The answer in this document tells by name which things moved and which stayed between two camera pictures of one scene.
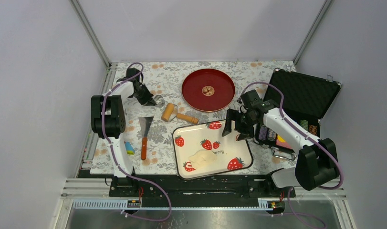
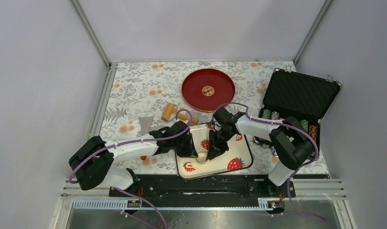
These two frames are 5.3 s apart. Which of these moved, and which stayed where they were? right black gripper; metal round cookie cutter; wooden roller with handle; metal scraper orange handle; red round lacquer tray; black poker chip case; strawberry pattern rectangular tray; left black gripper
Moved: metal round cookie cutter; left black gripper; right black gripper
Stayed: wooden roller with handle; strawberry pattern rectangular tray; metal scraper orange handle; black poker chip case; red round lacquer tray
